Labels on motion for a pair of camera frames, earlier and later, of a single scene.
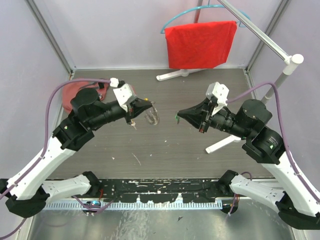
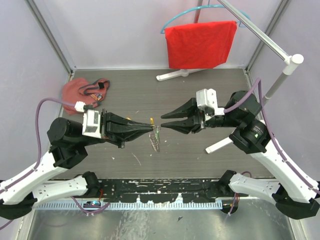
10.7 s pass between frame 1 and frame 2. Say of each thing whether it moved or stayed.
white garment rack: stayed
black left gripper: moved
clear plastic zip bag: moved
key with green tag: moved
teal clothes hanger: stayed
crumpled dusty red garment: stayed
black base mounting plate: stayed
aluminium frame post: stayed
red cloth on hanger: stayed
